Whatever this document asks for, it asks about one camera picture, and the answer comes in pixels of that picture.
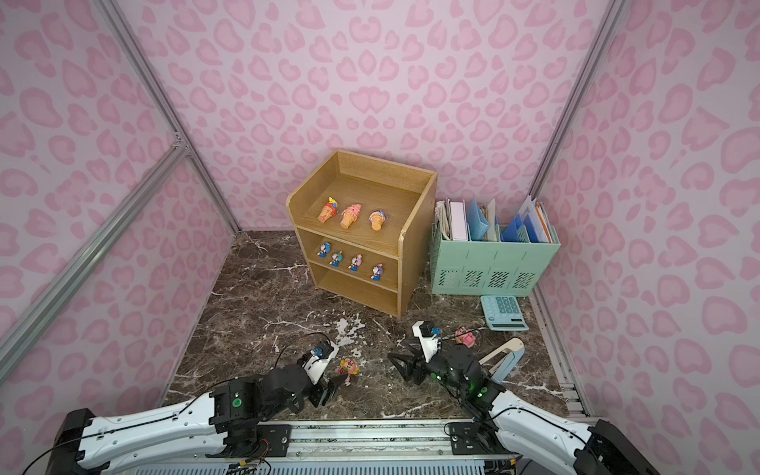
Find pink round toy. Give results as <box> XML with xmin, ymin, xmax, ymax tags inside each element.
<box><xmin>454</xmin><ymin>328</ymin><xmax>477</xmax><ymax>348</ymax></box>

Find small teal figure toy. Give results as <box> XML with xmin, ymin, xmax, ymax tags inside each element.
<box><xmin>330</xmin><ymin>251</ymin><xmax>344</xmax><ymax>267</ymax></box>

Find small blue figure toy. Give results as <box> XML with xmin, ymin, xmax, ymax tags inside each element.
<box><xmin>317</xmin><ymin>241</ymin><xmax>332</xmax><ymax>258</ymax></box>

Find pink ice cream cone toy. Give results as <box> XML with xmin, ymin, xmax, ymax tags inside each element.
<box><xmin>340</xmin><ymin>204</ymin><xmax>361</xmax><ymax>230</ymax></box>

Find wooden three-tier shelf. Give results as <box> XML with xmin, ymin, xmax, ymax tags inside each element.
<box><xmin>286</xmin><ymin>150</ymin><xmax>437</xmax><ymax>318</ymax></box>

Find sprinkled ice cream cone toy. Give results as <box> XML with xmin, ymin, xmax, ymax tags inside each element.
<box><xmin>318</xmin><ymin>197</ymin><xmax>338</xmax><ymax>224</ymax></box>

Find small purple figure toy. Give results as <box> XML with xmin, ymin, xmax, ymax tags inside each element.
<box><xmin>371</xmin><ymin>263</ymin><xmax>384</xmax><ymax>281</ymax></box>

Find blue pink pig figure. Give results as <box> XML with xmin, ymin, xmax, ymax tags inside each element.
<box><xmin>348</xmin><ymin>253</ymin><xmax>363</xmax><ymax>272</ymax></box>

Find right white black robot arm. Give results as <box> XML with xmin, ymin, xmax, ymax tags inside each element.
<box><xmin>388</xmin><ymin>344</ymin><xmax>657</xmax><ymax>474</ymax></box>

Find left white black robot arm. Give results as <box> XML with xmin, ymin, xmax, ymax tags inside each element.
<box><xmin>46</xmin><ymin>364</ymin><xmax>346</xmax><ymax>474</ymax></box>

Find white blue stapler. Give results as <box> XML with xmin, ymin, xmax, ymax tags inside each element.
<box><xmin>479</xmin><ymin>338</ymin><xmax>524</xmax><ymax>383</ymax></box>

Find mint green calculator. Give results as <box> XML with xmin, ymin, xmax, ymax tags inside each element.
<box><xmin>480</xmin><ymin>296</ymin><xmax>528</xmax><ymax>333</ymax></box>

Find mint green file organizer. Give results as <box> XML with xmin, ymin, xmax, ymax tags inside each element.
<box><xmin>429</xmin><ymin>225</ymin><xmax>560</xmax><ymax>297</ymax></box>

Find papers and folders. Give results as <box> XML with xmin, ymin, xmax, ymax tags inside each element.
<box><xmin>435</xmin><ymin>195</ymin><xmax>560</xmax><ymax>245</ymax></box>

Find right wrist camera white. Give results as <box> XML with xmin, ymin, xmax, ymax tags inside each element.
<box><xmin>412</xmin><ymin>321</ymin><xmax>441</xmax><ymax>363</ymax></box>

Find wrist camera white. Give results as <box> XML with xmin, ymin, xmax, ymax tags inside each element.
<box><xmin>302</xmin><ymin>340</ymin><xmax>340</xmax><ymax>385</ymax></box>
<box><xmin>412</xmin><ymin>321</ymin><xmax>441</xmax><ymax>363</ymax></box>

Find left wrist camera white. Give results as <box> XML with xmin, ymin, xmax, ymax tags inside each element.
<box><xmin>302</xmin><ymin>340</ymin><xmax>340</xmax><ymax>385</ymax></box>

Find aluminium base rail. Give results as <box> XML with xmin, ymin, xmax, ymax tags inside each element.
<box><xmin>112</xmin><ymin>414</ymin><xmax>631</xmax><ymax>475</ymax></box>

